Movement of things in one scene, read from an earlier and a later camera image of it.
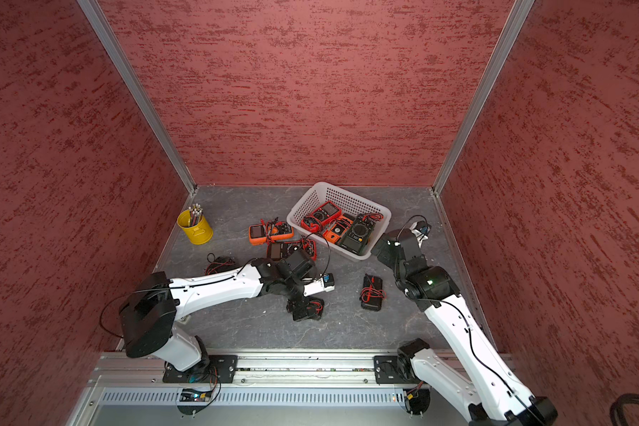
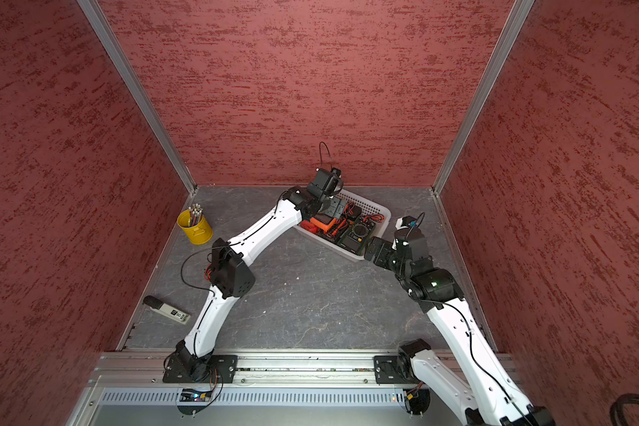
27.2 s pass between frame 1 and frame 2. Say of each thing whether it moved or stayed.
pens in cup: stayed
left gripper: moved
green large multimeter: stayed
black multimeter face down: moved
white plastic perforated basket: stayed
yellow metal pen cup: stayed
